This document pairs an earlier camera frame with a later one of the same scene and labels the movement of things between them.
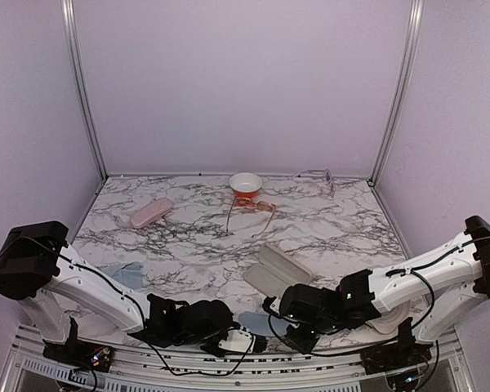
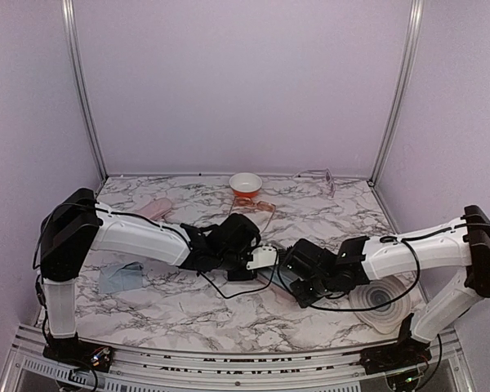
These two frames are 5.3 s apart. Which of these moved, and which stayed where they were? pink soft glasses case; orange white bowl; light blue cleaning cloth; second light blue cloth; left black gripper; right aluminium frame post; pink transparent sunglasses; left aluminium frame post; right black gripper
Moved: light blue cleaning cloth; right black gripper; left black gripper
Stayed: pink soft glasses case; second light blue cloth; pink transparent sunglasses; right aluminium frame post; left aluminium frame post; orange white bowl
